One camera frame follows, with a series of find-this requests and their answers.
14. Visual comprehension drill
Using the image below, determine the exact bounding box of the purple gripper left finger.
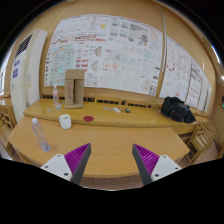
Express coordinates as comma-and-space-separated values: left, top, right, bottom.
42, 143, 91, 185

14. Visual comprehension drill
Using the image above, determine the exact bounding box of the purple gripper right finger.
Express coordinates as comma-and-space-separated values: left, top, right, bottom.
132, 144, 181, 185

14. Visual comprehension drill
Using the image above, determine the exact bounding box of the clear plastic water bottle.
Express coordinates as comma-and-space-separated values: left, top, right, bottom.
32, 118, 50, 152

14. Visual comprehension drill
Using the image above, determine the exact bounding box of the white mug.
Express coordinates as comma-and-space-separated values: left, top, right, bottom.
58, 114, 71, 130

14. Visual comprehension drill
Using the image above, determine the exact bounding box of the red round coaster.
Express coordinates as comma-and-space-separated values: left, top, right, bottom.
83, 116, 94, 122

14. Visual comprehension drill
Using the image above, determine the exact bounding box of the wooden chair right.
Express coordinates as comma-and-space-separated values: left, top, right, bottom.
186, 121, 217, 165

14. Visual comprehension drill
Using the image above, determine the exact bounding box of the black backpack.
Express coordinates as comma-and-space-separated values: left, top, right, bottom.
161, 97, 196, 123

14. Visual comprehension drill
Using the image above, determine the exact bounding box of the white card on table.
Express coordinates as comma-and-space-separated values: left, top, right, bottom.
113, 107, 121, 113

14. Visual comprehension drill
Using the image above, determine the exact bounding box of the clear bottle near box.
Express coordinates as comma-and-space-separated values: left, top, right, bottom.
53, 85, 58, 105

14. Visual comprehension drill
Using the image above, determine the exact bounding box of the brown cardboard box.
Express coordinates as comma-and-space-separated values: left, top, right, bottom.
64, 69, 84, 109

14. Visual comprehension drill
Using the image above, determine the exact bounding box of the white standing air conditioner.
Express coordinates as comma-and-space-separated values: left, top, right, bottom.
10, 29, 47, 122

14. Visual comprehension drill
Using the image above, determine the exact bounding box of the right wall poster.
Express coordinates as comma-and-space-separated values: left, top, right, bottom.
159, 38, 212, 112

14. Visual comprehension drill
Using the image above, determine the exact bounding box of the large left wall poster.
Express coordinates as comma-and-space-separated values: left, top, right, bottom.
44, 14, 162, 96

